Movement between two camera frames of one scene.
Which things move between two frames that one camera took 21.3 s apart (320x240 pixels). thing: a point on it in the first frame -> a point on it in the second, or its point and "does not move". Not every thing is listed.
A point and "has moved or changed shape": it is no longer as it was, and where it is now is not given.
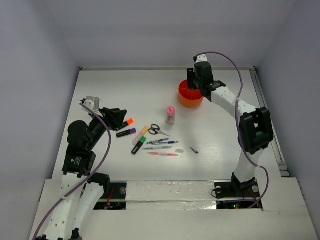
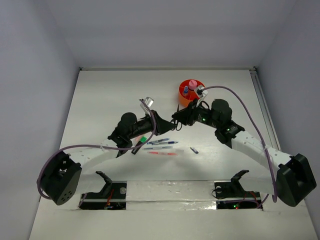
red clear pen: x=163 y=154 does not move
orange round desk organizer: x=189 y=98 does not move
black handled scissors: x=155 y=129 has moved or changed shape
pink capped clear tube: x=171 y=112 has moved or changed shape
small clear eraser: x=179 y=151 does not move
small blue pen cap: x=195 y=150 does not move
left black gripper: x=109 y=117 -> x=155 y=121
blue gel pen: x=151 y=142 does not move
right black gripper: x=191 y=74 -> x=187 y=115
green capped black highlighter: x=136 y=149 does not move
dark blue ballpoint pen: x=164 y=143 does not move
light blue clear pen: x=169 y=147 does not move
